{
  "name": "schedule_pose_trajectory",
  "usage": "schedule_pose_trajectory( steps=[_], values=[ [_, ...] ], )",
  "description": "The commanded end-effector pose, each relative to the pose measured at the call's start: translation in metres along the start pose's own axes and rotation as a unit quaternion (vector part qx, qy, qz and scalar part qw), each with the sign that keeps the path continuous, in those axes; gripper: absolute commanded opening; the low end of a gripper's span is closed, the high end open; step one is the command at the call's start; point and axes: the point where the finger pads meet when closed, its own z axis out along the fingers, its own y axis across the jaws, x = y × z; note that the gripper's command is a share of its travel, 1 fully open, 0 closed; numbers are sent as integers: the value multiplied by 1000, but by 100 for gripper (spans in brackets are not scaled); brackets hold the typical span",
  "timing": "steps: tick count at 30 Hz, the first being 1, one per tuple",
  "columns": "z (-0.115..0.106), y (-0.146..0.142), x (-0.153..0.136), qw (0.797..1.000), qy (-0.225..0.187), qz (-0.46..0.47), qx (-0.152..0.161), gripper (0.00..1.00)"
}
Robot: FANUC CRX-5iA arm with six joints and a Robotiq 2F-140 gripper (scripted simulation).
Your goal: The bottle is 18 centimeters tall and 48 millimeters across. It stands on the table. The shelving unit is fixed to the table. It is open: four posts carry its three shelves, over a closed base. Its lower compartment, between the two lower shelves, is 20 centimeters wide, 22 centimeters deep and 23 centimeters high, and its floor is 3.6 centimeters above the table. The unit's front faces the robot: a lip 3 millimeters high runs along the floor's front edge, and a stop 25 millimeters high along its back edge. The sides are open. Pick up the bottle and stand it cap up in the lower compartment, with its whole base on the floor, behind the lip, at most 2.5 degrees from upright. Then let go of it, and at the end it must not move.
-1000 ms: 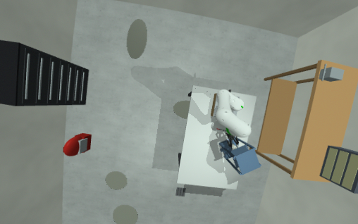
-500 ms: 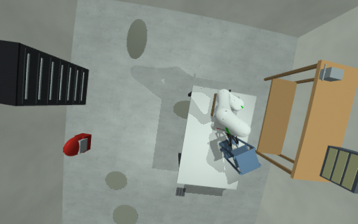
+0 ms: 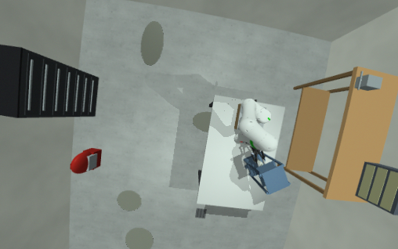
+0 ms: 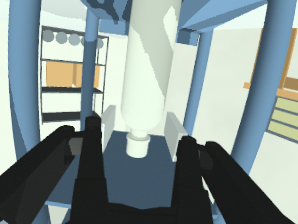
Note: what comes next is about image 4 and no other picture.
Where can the blue metal shelving unit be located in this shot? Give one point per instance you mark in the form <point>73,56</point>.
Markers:
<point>145,182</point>

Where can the white plastic bottle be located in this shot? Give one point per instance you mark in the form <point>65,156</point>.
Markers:
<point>150,47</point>

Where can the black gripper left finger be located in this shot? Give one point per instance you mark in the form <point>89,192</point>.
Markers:
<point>26,185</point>

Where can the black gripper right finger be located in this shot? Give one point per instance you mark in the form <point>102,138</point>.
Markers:
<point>239,199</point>

